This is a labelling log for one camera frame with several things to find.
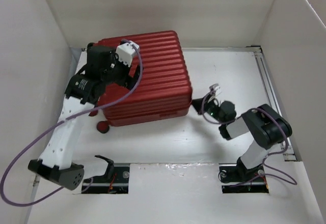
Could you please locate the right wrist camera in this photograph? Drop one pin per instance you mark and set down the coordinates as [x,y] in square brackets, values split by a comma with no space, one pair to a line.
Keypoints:
[215,90]

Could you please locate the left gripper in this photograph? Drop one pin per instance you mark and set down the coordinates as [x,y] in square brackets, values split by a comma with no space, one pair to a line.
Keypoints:
[128,81]

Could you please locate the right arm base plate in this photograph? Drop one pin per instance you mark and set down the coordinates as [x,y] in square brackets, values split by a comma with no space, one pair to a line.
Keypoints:
[233,182]

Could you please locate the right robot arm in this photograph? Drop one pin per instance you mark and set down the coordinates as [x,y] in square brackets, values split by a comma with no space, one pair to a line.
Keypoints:
[264,124]

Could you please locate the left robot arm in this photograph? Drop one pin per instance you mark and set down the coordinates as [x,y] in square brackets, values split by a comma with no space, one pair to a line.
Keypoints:
[103,66]

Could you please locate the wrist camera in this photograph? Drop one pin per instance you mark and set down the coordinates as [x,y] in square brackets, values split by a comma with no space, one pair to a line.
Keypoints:
[126,51]
[215,90]

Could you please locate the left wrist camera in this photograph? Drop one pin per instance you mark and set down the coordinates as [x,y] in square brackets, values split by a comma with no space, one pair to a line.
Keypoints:
[126,51]

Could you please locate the red suitcase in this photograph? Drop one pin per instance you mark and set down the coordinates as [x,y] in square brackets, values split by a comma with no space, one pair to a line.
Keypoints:
[165,90]

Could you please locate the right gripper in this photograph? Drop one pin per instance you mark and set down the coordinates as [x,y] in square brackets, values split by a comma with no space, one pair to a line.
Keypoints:
[197,103]

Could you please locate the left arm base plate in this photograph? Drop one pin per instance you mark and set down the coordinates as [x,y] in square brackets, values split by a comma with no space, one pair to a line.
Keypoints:
[117,184]

